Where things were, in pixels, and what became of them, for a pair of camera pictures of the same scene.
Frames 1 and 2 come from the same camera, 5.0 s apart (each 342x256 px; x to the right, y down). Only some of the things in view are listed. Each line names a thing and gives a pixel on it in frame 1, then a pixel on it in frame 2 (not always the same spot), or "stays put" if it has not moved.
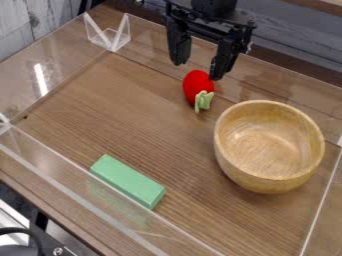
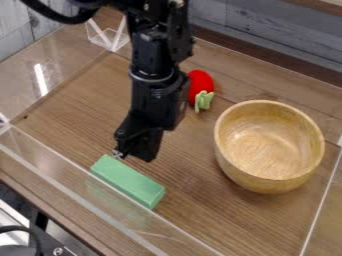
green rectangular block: x=128 y=181 stays put
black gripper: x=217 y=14 → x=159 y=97
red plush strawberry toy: x=198 y=88 stays put
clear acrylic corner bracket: x=108 y=38 stays put
